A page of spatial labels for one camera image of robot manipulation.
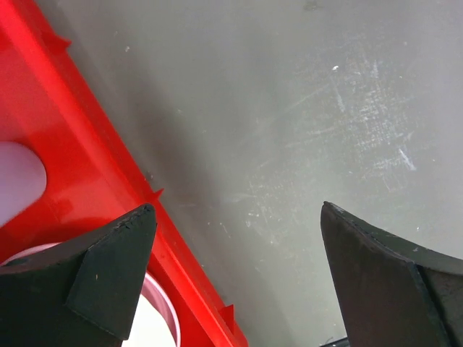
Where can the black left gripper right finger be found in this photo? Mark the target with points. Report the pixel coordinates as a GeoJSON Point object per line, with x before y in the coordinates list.
{"type": "Point", "coordinates": [391, 292]}

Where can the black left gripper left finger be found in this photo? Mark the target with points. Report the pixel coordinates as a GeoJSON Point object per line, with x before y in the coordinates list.
{"type": "Point", "coordinates": [129, 236]}

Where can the white paper plate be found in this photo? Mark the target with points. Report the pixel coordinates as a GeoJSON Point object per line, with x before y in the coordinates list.
{"type": "Point", "coordinates": [159, 311]}

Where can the red plastic bin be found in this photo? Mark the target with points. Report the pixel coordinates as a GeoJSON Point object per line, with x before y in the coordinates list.
{"type": "Point", "coordinates": [91, 177]}

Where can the lilac plastic cup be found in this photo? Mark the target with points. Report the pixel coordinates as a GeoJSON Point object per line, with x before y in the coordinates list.
{"type": "Point", "coordinates": [23, 179]}

